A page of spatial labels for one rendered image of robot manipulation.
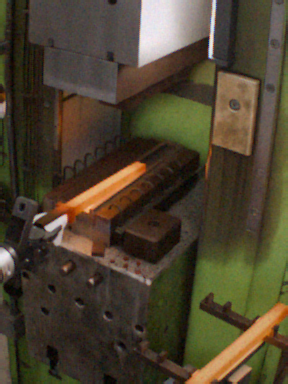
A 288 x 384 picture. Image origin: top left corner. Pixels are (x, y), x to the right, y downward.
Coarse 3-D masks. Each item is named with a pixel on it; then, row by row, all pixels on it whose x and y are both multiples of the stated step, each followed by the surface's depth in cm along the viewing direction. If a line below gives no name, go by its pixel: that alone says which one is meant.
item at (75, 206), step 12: (132, 168) 184; (144, 168) 187; (108, 180) 177; (120, 180) 178; (96, 192) 171; (108, 192) 175; (60, 204) 163; (72, 204) 165; (84, 204) 167; (48, 216) 158; (60, 216) 160; (72, 216) 162
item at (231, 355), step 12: (276, 312) 143; (264, 324) 139; (240, 336) 136; (252, 336) 136; (264, 336) 139; (228, 348) 132; (240, 348) 132; (216, 360) 129; (228, 360) 129; (204, 372) 126; (216, 372) 126
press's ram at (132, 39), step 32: (32, 0) 154; (64, 0) 149; (96, 0) 145; (128, 0) 140; (160, 0) 145; (192, 0) 157; (32, 32) 157; (64, 32) 152; (96, 32) 148; (128, 32) 144; (160, 32) 149; (192, 32) 162; (128, 64) 147
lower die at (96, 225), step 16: (128, 144) 203; (144, 144) 201; (160, 144) 200; (176, 144) 200; (112, 160) 194; (128, 160) 192; (160, 160) 191; (192, 160) 195; (80, 176) 185; (96, 176) 184; (144, 176) 185; (176, 176) 190; (64, 192) 178; (80, 192) 176; (112, 192) 175; (128, 192) 177; (144, 192) 178; (48, 208) 176; (96, 208) 169; (112, 208) 170; (128, 208) 172; (80, 224) 172; (96, 224) 169; (112, 224) 168; (96, 240) 171; (112, 240) 170
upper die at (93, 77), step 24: (48, 48) 157; (192, 48) 175; (48, 72) 159; (72, 72) 156; (96, 72) 152; (120, 72) 150; (144, 72) 159; (168, 72) 169; (96, 96) 155; (120, 96) 153
